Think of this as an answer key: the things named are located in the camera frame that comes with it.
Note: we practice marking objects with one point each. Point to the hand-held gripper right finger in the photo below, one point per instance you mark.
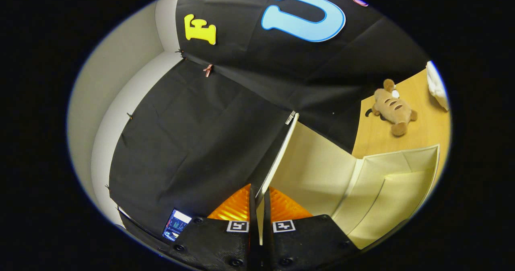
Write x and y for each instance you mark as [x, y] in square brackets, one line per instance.
[266, 210]

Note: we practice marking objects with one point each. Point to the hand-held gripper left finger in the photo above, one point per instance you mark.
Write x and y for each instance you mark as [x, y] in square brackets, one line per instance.
[253, 206]

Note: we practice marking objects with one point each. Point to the grey fabric storage box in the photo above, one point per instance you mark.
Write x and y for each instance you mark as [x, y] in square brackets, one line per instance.
[314, 170]

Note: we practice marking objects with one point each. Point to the small lit screen device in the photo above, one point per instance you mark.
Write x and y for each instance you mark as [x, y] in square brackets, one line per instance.
[176, 224]

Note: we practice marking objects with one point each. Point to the black backdrop cloth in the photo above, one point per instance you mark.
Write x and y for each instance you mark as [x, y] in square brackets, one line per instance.
[201, 142]

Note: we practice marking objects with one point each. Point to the silver clip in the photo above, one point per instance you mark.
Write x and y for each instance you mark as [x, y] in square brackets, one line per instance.
[290, 117]

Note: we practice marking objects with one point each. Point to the red clip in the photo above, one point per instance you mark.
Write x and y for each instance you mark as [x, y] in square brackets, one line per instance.
[208, 70]

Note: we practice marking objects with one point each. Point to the brown striped plush toy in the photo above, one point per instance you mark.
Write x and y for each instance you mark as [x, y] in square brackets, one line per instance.
[392, 106]

